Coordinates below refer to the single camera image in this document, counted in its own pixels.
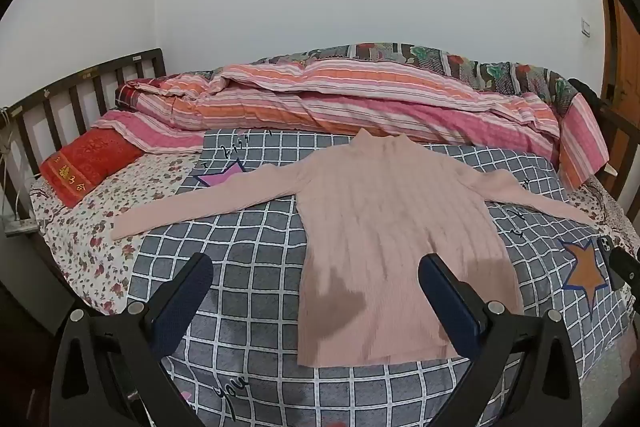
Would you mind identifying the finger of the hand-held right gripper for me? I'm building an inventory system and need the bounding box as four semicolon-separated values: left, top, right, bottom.
607;247;640;293

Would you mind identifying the pink orange striped quilt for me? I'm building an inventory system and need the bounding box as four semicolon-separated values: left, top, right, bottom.
92;57;611;190

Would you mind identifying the wooden bed footboard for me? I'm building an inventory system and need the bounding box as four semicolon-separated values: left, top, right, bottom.
595;107;640;228

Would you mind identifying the patchwork floral quilt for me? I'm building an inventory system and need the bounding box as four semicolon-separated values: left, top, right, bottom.
250;42;581;118

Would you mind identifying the dark cloth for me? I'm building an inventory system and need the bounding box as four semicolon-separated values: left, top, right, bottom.
567;78;608;112

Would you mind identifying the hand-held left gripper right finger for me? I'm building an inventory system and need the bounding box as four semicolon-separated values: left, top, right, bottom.
418;253;584;427

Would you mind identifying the grey checked star blanket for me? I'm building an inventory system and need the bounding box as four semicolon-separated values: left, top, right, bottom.
127;127;638;427

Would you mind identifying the white cable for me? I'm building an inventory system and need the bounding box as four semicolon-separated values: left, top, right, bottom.
0;107;31;220

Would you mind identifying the brown wooden door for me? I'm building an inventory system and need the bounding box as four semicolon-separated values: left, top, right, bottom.
597;0;640;128

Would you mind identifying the pink ribbed knit sweater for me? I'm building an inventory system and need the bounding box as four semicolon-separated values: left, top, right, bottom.
110;127;598;368

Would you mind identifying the dark smartphone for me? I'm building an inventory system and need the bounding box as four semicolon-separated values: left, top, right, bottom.
597;237;617;268

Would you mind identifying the floral bed sheet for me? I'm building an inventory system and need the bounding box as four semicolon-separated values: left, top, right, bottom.
29;152;201;315

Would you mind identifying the white power strip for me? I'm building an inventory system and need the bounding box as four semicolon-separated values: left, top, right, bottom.
5;218;38;235

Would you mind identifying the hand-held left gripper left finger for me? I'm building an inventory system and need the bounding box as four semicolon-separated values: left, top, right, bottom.
49;252;216;427

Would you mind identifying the red embroidered pillow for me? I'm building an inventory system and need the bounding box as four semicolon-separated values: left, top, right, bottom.
39;129;146;208

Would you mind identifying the dark wooden slatted headboard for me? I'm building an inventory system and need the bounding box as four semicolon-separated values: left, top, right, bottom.
0;48;167;168

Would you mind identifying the grey bedside table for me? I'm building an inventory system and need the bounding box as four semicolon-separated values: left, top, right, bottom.
0;232;76;333

